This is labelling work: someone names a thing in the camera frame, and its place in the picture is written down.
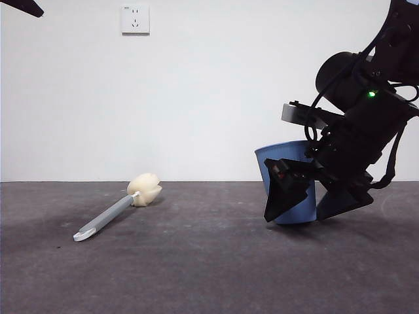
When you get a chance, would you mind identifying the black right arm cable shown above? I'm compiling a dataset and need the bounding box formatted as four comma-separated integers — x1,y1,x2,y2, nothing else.
369,126,407,190

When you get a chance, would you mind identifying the cup brush with cream sponge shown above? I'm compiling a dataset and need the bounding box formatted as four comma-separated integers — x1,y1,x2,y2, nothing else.
72,172,163,243

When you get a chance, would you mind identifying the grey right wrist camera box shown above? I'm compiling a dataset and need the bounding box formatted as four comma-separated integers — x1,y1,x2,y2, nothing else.
280,100,346,130

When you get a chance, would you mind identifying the white wall socket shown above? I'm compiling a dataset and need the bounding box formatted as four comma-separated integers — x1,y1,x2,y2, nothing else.
121,5,151,36

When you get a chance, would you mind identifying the blue ribbed plastic cup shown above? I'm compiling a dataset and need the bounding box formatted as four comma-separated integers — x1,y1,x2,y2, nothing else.
254,139,318,225

